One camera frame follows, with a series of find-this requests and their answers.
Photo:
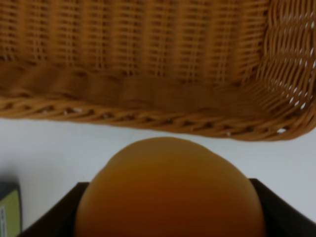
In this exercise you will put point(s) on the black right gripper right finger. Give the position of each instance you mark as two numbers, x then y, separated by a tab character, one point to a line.
282	220

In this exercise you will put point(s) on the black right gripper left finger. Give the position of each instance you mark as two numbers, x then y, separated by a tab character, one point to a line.
59	221

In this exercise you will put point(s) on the dark packaged bottle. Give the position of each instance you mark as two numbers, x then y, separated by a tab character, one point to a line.
10	210

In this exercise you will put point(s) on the round brown bread bun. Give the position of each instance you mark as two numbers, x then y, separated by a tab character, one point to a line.
169	187

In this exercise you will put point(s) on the orange wicker basket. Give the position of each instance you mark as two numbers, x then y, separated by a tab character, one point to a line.
240	69

